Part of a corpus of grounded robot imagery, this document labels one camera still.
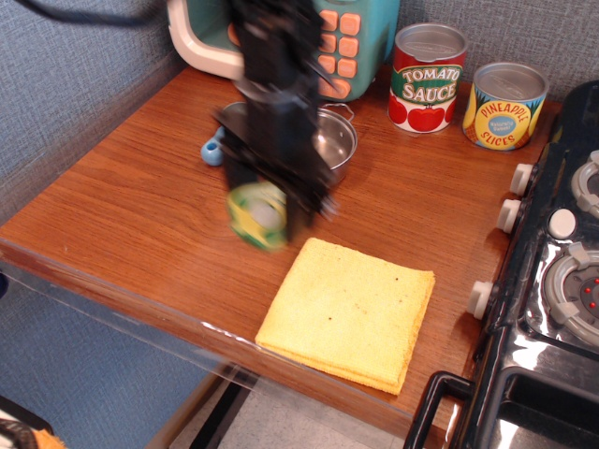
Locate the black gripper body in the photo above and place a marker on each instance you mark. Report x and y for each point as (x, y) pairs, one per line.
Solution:
(275, 140)

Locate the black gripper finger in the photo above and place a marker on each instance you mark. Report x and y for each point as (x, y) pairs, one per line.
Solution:
(299, 212)
(237, 174)

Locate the green toy pepper half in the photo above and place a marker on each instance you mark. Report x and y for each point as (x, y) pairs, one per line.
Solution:
(257, 213)

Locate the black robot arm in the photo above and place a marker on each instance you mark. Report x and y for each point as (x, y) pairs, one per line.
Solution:
(278, 42)

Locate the yellow folded towel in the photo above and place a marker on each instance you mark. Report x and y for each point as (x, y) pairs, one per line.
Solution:
(348, 314)

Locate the blue grey measuring scoop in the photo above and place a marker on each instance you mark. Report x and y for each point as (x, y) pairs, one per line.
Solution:
(211, 151)

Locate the stainless steel pan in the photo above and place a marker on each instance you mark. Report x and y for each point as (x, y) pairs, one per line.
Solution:
(335, 140)

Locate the teal toy microwave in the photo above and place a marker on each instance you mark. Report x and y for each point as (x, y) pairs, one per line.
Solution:
(357, 38)

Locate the tomato sauce can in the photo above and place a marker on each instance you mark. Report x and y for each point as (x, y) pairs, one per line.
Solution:
(426, 74)

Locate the pineapple slices can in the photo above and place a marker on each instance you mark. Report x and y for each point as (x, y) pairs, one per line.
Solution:
(504, 105)

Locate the black toy stove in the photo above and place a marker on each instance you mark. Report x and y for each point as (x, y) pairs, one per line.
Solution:
(535, 383)

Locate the orange cloth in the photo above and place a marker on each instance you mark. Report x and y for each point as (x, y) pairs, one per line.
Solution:
(43, 439)

